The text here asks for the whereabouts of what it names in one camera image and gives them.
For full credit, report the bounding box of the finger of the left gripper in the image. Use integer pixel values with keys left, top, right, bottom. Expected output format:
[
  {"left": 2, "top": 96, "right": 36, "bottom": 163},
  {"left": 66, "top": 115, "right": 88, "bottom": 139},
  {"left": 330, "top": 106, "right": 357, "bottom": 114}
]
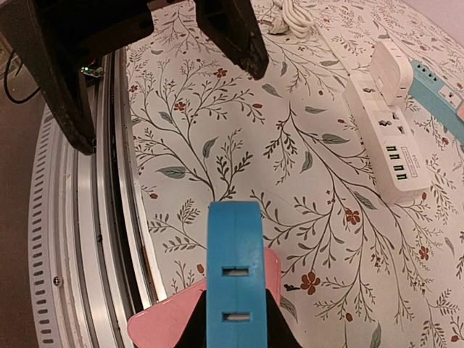
[{"left": 195, "top": 0, "right": 269, "bottom": 80}]

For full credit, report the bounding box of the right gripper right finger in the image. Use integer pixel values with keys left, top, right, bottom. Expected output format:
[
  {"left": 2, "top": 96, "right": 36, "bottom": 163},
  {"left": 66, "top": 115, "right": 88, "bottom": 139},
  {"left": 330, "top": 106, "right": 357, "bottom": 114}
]
[{"left": 266, "top": 289, "right": 301, "bottom": 348}]

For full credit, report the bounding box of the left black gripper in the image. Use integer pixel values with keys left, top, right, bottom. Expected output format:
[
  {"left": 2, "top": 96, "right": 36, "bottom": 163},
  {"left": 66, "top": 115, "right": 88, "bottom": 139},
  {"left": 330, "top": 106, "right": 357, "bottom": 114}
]
[{"left": 1, "top": 1, "right": 176, "bottom": 155}]

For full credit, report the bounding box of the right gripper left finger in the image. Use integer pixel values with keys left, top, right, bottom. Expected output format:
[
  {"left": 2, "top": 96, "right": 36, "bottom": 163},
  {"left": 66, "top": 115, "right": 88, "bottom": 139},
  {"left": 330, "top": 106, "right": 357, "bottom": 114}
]
[{"left": 174, "top": 290, "right": 207, "bottom": 348}]

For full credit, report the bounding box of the pink triangular power strip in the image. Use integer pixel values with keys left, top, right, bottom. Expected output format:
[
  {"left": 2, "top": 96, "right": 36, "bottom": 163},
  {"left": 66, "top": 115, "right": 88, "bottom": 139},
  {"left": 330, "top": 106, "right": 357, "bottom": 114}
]
[{"left": 128, "top": 248, "right": 281, "bottom": 347}]

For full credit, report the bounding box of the blue plug adapter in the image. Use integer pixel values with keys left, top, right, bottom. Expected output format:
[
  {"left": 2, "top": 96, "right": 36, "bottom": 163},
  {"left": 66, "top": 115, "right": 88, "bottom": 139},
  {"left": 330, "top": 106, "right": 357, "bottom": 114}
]
[{"left": 206, "top": 202, "right": 268, "bottom": 347}]

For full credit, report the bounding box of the white power strip cord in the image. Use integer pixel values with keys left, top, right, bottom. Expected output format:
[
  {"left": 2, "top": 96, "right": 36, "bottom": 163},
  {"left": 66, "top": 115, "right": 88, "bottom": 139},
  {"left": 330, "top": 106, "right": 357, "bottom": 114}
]
[{"left": 268, "top": 0, "right": 370, "bottom": 73}]

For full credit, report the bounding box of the white power strip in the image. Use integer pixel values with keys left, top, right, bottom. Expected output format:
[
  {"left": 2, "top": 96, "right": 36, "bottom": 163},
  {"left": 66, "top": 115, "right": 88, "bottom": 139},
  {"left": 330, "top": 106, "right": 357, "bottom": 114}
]
[{"left": 343, "top": 73, "right": 431, "bottom": 204}]

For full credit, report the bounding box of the teal power strip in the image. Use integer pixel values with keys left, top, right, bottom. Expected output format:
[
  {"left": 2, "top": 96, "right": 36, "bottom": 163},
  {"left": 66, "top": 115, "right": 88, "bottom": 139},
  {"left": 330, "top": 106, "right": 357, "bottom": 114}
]
[{"left": 409, "top": 60, "right": 463, "bottom": 145}]

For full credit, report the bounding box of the white charger adapter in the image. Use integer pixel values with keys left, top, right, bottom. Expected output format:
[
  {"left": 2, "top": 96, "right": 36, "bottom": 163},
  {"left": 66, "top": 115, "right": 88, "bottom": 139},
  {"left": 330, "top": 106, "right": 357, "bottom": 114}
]
[{"left": 370, "top": 40, "right": 413, "bottom": 106}]

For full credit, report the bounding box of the pink cube socket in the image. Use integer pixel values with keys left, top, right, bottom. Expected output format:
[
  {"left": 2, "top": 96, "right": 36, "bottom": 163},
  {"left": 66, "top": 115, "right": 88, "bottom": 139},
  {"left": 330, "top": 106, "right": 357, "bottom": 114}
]
[{"left": 456, "top": 101, "right": 464, "bottom": 122}]

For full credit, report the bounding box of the floral table mat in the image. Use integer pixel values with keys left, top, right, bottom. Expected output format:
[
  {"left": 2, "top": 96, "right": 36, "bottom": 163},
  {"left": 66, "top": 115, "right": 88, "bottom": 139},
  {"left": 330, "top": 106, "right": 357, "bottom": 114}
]
[{"left": 126, "top": 1, "right": 463, "bottom": 347}]

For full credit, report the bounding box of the aluminium front rail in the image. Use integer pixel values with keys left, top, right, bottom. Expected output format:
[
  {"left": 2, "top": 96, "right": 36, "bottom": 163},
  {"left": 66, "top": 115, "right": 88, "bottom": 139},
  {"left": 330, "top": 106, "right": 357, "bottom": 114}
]
[{"left": 28, "top": 49, "right": 157, "bottom": 347}]

